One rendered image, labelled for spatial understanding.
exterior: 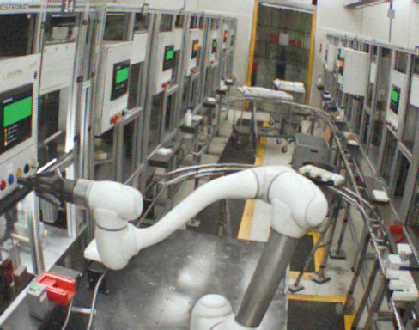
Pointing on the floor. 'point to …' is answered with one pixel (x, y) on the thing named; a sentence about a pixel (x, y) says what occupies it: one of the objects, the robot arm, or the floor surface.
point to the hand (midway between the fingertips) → (26, 181)
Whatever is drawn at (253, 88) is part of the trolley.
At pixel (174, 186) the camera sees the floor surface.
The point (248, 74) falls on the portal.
